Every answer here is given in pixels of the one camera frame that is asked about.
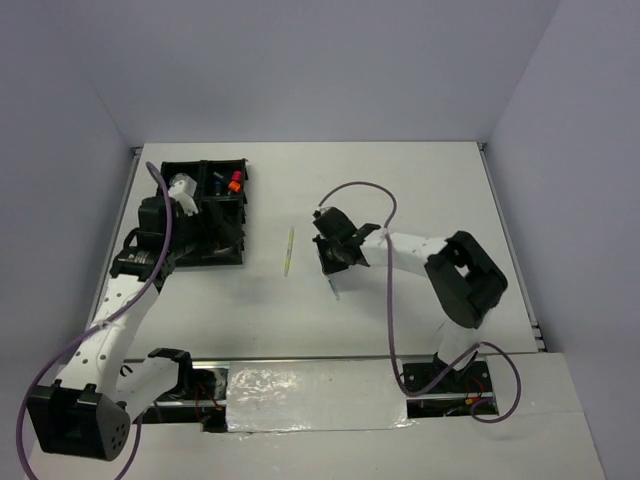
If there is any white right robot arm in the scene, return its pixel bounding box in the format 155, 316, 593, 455
313, 207, 508, 391

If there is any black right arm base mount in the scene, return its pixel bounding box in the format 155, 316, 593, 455
401, 355, 494, 401

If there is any yellow thin pen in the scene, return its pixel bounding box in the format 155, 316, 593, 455
283, 226, 295, 277

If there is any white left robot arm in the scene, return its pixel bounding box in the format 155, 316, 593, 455
27, 195, 246, 461

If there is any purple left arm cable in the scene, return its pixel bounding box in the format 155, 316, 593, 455
17, 161, 176, 480

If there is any black four-compartment organizer tray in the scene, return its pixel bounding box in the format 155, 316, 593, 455
160, 158, 248, 268

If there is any clear jar of paper clips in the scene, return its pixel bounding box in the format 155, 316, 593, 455
170, 173, 195, 188

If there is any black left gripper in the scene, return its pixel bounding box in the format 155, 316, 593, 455
166, 200, 245, 258

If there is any blue thin pen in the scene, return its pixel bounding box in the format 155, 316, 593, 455
327, 277, 340, 301

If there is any orange cap black highlighter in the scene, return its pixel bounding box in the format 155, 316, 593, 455
227, 180, 242, 195

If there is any silver foil covered panel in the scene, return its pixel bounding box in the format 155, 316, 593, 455
226, 360, 412, 433

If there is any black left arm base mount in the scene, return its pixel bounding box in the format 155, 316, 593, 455
157, 360, 229, 404

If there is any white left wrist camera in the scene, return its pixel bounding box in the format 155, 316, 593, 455
168, 181, 199, 216

